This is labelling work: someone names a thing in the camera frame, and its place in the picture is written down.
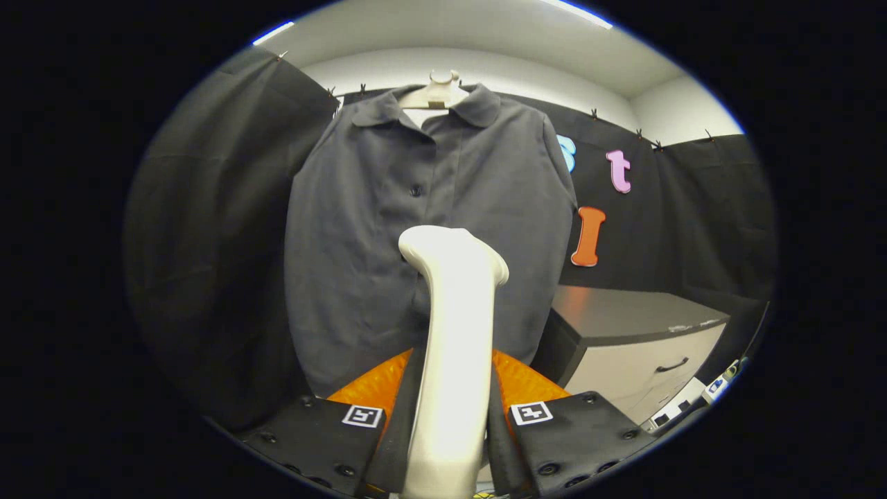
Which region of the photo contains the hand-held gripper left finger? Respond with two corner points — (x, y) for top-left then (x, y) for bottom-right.
(236, 347), (425, 498)

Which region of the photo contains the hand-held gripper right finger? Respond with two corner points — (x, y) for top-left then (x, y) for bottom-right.
(487, 349), (659, 497)

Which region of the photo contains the white garment steamer nozzle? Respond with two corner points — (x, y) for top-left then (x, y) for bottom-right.
(398, 225), (511, 499)

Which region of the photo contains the dark grey button shirt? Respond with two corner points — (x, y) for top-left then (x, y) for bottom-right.
(283, 83), (580, 400)

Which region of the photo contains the beige clothes hanger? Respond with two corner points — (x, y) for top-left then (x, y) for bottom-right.
(398, 68), (472, 112)

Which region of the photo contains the grey cabinet with drawers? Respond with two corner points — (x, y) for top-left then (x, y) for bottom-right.
(530, 284), (732, 426)

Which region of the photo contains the row of black backdrop clips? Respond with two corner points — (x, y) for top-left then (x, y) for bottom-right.
(276, 50), (716, 152)

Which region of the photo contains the narrow ceiling light strip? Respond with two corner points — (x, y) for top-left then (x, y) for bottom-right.
(251, 20), (296, 47)

